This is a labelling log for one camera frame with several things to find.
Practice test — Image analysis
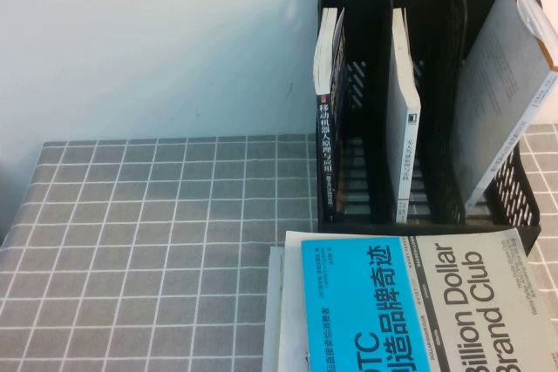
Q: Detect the white orange-bordered ROS2 book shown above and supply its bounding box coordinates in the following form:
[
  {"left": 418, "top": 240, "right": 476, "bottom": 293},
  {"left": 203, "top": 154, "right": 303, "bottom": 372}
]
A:
[{"left": 453, "top": 0, "right": 558, "bottom": 213}]

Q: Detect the dark robotics book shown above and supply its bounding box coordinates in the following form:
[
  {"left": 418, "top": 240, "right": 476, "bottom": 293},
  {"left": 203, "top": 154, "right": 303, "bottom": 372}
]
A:
[{"left": 311, "top": 6, "right": 350, "bottom": 220}]

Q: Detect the black plastic book stand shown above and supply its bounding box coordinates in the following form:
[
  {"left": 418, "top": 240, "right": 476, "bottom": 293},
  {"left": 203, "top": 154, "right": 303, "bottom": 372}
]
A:
[{"left": 316, "top": 0, "right": 544, "bottom": 255}]

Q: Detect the white book with square logo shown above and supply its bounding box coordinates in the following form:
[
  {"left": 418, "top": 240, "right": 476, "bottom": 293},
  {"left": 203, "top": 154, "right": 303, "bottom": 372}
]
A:
[{"left": 387, "top": 7, "right": 423, "bottom": 224}]

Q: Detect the blue white Brand Club book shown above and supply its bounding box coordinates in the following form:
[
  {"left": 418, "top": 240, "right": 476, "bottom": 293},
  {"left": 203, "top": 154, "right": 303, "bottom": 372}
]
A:
[{"left": 282, "top": 227, "right": 558, "bottom": 372}]

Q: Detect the grey checkered tablecloth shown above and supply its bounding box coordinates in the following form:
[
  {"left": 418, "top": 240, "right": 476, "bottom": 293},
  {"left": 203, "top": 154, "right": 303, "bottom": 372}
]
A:
[{"left": 0, "top": 123, "right": 558, "bottom": 372}]

